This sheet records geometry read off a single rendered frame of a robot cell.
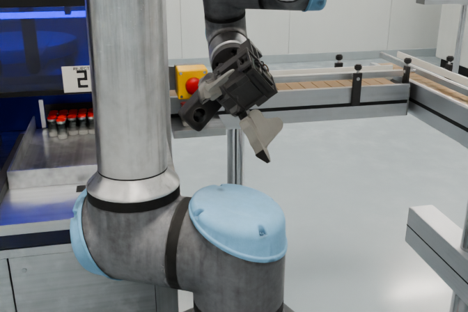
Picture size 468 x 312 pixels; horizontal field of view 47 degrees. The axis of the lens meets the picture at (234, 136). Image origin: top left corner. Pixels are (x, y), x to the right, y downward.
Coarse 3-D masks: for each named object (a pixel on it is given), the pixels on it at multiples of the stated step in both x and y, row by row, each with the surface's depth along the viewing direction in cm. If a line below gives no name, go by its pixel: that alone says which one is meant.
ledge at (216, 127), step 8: (176, 120) 137; (216, 120) 137; (176, 128) 132; (184, 128) 132; (208, 128) 132; (216, 128) 132; (224, 128) 132; (176, 136) 130; (184, 136) 131; (192, 136) 131; (200, 136) 132
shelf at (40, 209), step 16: (0, 160) 112; (16, 192) 98; (32, 192) 98; (48, 192) 98; (64, 192) 98; (80, 192) 98; (0, 208) 92; (16, 208) 92; (32, 208) 92; (48, 208) 92; (64, 208) 92; (0, 224) 87; (16, 224) 87; (32, 224) 88; (48, 224) 88; (64, 224) 89
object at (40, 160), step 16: (32, 128) 125; (32, 144) 121; (48, 144) 121; (64, 144) 121; (80, 144) 121; (16, 160) 105; (32, 160) 112; (48, 160) 112; (64, 160) 112; (80, 160) 112; (96, 160) 112; (16, 176) 99; (32, 176) 100; (48, 176) 100; (64, 176) 101; (80, 176) 101
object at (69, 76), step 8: (64, 72) 120; (72, 72) 120; (88, 72) 121; (64, 80) 120; (72, 80) 121; (88, 80) 121; (64, 88) 121; (72, 88) 121; (80, 88) 122; (88, 88) 122
